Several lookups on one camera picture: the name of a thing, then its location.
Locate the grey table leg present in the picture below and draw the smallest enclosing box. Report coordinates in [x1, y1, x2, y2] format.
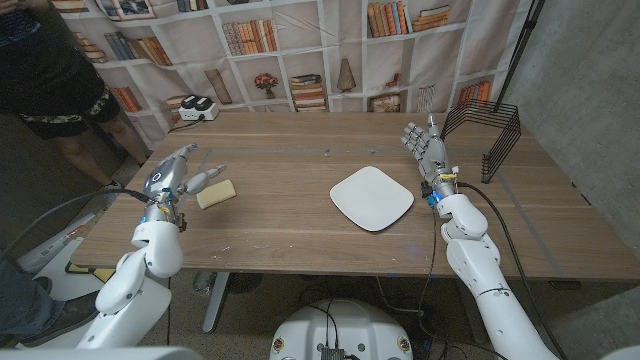
[453, 278, 479, 346]

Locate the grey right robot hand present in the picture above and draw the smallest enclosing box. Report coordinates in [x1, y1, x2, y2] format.
[401, 113, 459, 206]

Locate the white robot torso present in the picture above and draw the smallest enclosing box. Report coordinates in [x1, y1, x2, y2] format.
[269, 298, 414, 360]

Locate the yellow sponge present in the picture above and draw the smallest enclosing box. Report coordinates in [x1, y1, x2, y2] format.
[196, 178, 238, 210]

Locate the black power strip cable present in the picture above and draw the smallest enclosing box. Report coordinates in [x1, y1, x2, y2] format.
[167, 115, 206, 135]

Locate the white square paper plate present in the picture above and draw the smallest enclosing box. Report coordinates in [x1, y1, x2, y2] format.
[329, 165, 415, 233]

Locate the grey tape strip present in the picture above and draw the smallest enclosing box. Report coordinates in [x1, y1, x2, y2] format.
[144, 148, 214, 266]
[492, 169, 566, 279]

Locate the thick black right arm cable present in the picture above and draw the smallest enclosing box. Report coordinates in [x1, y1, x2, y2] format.
[456, 181, 570, 360]

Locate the white power strip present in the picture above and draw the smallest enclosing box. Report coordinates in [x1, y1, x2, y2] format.
[177, 94, 220, 122]

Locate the standing person in black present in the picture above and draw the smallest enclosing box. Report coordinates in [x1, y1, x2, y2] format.
[0, 0, 147, 194]

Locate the black wire rack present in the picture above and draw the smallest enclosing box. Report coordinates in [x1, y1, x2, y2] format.
[440, 98, 522, 184]

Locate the black tripod stand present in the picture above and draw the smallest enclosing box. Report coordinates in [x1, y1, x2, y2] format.
[492, 0, 547, 114]

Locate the printed bookshelf backdrop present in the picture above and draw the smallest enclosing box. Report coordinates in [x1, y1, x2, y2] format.
[49, 0, 532, 151]

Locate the white floor box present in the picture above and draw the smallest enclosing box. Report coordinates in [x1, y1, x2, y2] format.
[17, 213, 96, 274]

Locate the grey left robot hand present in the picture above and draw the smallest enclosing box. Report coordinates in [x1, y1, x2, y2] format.
[142, 143, 227, 232]

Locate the seated person in jeans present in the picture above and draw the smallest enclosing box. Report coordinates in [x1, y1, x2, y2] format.
[0, 259, 99, 347]

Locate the white table leg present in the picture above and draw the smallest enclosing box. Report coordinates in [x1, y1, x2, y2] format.
[202, 272, 231, 334]

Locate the thin black torso cable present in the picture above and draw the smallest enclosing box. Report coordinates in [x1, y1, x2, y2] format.
[303, 302, 341, 350]

